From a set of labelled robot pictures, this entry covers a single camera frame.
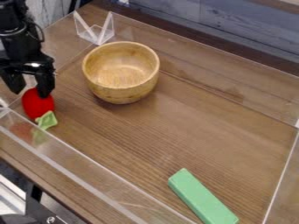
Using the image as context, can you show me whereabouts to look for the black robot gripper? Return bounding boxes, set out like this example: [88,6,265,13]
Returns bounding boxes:
[0,31,54,98]

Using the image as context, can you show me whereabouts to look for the red plush strawberry toy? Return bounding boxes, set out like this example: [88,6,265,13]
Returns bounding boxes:
[21,87,58,130]

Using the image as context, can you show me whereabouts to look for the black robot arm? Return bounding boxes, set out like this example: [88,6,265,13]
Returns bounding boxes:
[0,0,54,98]

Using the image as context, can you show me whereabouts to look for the light wooden bowl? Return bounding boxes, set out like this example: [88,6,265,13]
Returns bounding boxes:
[81,41,160,104]

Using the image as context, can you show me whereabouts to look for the black table leg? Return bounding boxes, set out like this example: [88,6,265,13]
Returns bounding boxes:
[30,185,42,202]

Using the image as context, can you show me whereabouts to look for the green rectangular block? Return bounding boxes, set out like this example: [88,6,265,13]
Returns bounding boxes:
[168,168,239,224]

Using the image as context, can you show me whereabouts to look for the clear acrylic corner bracket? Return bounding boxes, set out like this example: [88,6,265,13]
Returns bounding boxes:
[72,11,114,46]

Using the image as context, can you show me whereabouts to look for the clear acrylic front wall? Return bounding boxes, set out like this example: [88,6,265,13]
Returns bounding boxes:
[0,108,196,224]

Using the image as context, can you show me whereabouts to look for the black device with cable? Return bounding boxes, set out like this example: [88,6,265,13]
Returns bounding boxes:
[0,198,68,224]

